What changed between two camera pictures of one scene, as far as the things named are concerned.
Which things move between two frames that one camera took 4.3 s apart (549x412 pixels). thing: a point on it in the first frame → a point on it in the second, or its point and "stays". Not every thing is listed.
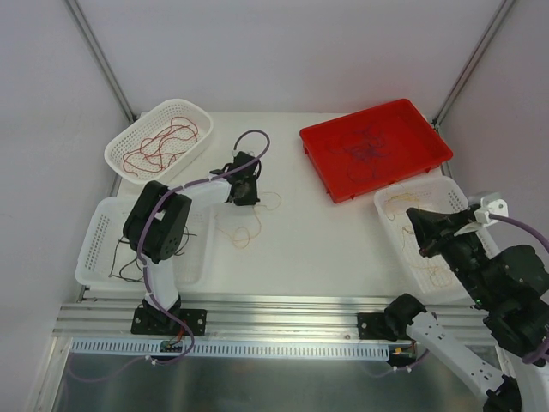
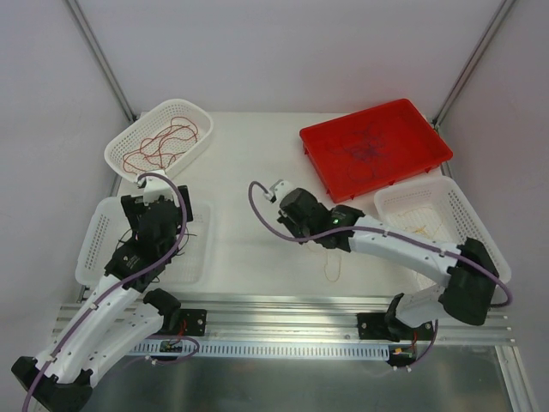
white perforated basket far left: [151, 151] stays
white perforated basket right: [430, 276] stays
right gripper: [446, 233] → [284, 215]
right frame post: [473, 62] stays
